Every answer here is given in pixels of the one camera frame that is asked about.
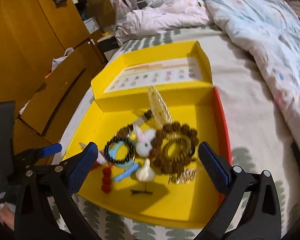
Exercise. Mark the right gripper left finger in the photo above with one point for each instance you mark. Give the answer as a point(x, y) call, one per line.
point(70, 175)

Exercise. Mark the white plastic bag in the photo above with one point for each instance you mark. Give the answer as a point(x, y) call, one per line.
point(56, 62)

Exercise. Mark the light blue hair clip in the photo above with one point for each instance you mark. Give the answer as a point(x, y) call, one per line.
point(127, 173)

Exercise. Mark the pink white blanket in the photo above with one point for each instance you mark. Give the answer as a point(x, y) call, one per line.
point(162, 15)

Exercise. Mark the wooden wardrobe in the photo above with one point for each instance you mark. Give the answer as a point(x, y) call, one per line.
point(32, 34)

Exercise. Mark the black bobby pin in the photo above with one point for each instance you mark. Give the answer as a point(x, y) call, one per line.
point(140, 192)

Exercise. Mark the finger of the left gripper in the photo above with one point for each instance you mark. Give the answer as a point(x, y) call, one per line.
point(42, 152)

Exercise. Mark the gold chain earrings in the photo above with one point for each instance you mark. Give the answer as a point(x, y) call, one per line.
point(186, 177)

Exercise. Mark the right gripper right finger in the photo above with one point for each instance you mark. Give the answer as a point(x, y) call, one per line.
point(261, 218)

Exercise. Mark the floral white duvet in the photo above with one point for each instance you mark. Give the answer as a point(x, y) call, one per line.
point(270, 31)

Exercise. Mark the pearl hair claw clip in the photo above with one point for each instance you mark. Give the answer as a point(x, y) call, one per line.
point(160, 111)

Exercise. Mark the cream bow hair clip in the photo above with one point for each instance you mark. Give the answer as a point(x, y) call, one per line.
point(145, 173)

